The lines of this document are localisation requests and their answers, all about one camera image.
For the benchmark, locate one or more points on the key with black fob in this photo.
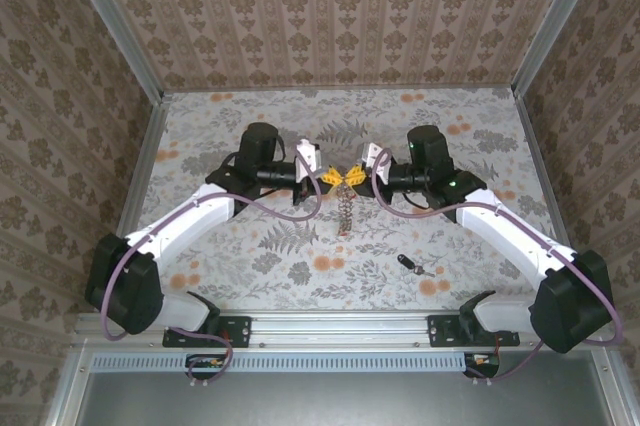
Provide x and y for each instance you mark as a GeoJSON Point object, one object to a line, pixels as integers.
{"type": "Point", "coordinates": [404, 261]}

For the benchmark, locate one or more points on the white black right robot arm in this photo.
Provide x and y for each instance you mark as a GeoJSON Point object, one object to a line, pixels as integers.
{"type": "Point", "coordinates": [505, 231]}

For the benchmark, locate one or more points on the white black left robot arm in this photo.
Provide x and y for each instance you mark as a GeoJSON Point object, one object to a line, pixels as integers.
{"type": "Point", "coordinates": [190, 216]}

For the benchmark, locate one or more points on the grey metal panel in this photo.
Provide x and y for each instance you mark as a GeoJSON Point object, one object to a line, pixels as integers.
{"type": "Point", "coordinates": [340, 401]}

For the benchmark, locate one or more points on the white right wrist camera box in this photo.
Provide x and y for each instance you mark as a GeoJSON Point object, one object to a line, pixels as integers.
{"type": "Point", "coordinates": [372, 156]}

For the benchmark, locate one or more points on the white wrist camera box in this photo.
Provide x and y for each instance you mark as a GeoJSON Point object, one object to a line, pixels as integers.
{"type": "Point", "coordinates": [372, 156]}
{"type": "Point", "coordinates": [307, 158]}

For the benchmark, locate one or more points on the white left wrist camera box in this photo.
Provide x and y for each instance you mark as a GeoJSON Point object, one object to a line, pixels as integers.
{"type": "Point", "coordinates": [307, 158]}

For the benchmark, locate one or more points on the thin aluminium back rail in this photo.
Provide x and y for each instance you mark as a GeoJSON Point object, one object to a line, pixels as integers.
{"type": "Point", "coordinates": [340, 90]}

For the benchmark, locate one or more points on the aluminium side rail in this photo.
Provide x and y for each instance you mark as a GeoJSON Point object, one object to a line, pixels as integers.
{"type": "Point", "coordinates": [536, 146]}
{"type": "Point", "coordinates": [149, 146]}

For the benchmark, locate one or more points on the wide aluminium front rail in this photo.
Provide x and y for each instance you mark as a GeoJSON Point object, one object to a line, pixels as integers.
{"type": "Point", "coordinates": [340, 328]}

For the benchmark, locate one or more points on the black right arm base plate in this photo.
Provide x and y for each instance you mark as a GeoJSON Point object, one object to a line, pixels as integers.
{"type": "Point", "coordinates": [440, 331]}

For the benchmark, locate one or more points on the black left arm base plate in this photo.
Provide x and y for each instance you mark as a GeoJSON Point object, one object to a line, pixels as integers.
{"type": "Point", "coordinates": [240, 333]}

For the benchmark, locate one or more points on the aluminium corner post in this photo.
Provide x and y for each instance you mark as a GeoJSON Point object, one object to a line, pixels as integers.
{"type": "Point", "coordinates": [119, 31]}
{"type": "Point", "coordinates": [554, 21]}

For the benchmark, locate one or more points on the aluminium frame bar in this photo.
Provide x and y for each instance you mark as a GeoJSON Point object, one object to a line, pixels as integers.
{"type": "Point", "coordinates": [65, 401]}
{"type": "Point", "coordinates": [619, 396]}

